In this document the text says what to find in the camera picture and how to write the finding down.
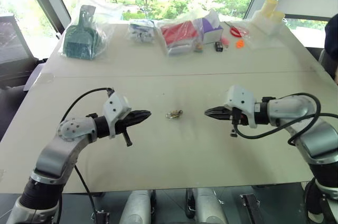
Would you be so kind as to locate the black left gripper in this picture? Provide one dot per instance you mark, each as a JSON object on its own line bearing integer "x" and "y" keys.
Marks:
{"x": 127, "y": 121}

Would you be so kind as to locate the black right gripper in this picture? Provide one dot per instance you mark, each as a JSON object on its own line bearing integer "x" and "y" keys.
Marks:
{"x": 228, "y": 115}

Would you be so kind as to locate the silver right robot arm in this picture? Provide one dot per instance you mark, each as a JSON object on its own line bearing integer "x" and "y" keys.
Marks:
{"x": 314, "y": 139}

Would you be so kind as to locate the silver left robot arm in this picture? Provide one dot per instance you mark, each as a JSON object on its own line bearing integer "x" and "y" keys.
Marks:
{"x": 59, "y": 152}

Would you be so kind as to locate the small black box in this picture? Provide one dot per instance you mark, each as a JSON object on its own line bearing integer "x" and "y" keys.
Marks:
{"x": 219, "y": 47}

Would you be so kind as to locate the small colourful toy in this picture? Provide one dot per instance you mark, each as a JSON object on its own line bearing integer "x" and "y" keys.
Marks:
{"x": 198, "y": 47}

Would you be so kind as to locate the pink small object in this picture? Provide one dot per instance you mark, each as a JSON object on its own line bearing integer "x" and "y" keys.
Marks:
{"x": 225, "y": 41}

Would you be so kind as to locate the orange small plastic piece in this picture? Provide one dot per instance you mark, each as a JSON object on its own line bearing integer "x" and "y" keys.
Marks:
{"x": 240, "y": 44}

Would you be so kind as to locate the bag of blue white parts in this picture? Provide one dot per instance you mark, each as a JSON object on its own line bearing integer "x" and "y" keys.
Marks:
{"x": 141, "y": 31}

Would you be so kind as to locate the purple and white box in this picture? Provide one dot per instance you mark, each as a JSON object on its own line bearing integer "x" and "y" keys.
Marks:
{"x": 211, "y": 27}

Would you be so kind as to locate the red box in clear bag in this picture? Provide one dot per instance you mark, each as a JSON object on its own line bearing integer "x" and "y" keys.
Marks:
{"x": 179, "y": 33}

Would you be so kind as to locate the green dustpan in bag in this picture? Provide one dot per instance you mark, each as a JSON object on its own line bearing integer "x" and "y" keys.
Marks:
{"x": 105, "y": 36}

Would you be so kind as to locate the silver rounded robot leg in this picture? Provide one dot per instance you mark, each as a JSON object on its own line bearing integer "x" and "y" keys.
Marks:
{"x": 137, "y": 208}
{"x": 211, "y": 208}

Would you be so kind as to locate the green plastic scoop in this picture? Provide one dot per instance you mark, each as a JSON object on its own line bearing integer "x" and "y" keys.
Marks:
{"x": 79, "y": 41}

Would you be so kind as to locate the yellow cups in bag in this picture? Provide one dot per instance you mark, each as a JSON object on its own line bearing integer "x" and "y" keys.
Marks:
{"x": 269, "y": 18}

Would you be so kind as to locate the person in dark clothes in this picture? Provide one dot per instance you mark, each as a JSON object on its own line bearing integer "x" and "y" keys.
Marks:
{"x": 332, "y": 39}

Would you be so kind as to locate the black monitor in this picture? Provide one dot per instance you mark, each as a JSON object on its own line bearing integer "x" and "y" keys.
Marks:
{"x": 13, "y": 39}

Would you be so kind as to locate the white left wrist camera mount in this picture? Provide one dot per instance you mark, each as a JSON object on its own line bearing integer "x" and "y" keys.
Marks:
{"x": 116, "y": 105}

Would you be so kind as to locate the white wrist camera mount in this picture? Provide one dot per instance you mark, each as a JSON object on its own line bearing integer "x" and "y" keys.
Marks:
{"x": 116, "y": 105}
{"x": 239, "y": 97}

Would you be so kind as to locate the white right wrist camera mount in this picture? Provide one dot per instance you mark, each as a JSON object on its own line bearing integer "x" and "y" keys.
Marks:
{"x": 239, "y": 97}

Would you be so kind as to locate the black metal bracket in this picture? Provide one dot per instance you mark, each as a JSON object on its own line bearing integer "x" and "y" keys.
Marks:
{"x": 252, "y": 208}
{"x": 101, "y": 217}

